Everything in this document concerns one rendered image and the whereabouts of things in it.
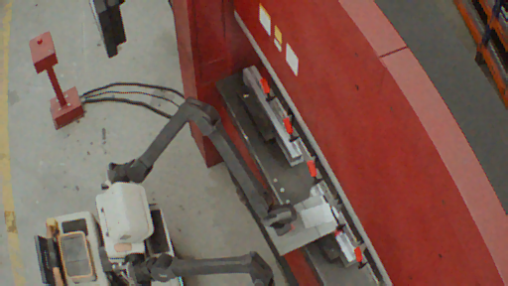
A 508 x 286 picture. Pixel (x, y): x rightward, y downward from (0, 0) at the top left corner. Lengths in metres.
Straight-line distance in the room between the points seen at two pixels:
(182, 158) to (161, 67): 0.68
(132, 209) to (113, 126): 1.80
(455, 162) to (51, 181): 3.08
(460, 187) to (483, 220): 0.11
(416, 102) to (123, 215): 1.27
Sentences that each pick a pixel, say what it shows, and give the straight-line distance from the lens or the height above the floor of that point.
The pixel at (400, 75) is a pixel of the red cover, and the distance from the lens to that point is 1.62.
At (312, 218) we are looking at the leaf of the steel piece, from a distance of 2.81.
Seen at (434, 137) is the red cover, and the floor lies 2.30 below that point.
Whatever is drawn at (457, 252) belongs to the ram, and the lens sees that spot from 1.70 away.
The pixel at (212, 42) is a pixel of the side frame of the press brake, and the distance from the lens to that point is 2.98.
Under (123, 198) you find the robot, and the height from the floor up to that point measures 1.38.
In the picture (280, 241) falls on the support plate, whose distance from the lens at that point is 2.77.
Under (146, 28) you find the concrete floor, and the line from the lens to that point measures 4.62.
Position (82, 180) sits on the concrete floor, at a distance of 4.10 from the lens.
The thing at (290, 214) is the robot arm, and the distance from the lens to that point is 2.51.
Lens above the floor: 3.62
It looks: 63 degrees down
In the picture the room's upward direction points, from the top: straight up
